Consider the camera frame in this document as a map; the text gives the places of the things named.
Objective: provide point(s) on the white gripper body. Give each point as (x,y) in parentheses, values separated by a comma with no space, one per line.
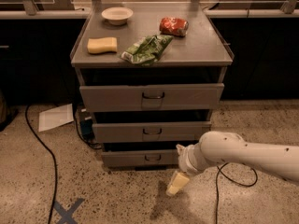
(188,160)

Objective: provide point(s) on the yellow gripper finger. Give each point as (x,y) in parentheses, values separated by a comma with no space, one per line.
(178,181)

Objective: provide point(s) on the grey bottom drawer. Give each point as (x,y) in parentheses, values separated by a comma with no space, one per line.
(163,157)

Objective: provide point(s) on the grey drawer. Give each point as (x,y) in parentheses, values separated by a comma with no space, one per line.
(150,131)
(151,97)
(163,157)

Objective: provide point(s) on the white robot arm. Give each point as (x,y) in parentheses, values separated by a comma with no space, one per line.
(216,148)

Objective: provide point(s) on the grey middle drawer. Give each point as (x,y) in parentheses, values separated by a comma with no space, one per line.
(150,131)

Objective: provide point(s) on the grey drawer cabinet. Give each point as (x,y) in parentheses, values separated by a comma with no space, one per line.
(197,58)

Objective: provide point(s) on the grey top drawer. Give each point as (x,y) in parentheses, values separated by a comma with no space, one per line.
(151,97)

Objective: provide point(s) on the blue power box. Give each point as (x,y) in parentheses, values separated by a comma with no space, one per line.
(85,123)

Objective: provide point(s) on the blue tape cross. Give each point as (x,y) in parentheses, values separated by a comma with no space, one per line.
(66,215)

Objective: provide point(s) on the green chip bag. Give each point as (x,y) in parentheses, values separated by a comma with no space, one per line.
(148,50)

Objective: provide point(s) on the crushed red can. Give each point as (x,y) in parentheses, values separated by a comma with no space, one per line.
(174,26)

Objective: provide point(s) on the white paper sheet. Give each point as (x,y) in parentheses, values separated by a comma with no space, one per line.
(55,117)

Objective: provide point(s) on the yellow sponge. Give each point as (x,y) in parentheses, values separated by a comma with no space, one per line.
(102,45)

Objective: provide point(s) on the white bowl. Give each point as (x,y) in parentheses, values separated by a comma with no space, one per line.
(117,15)

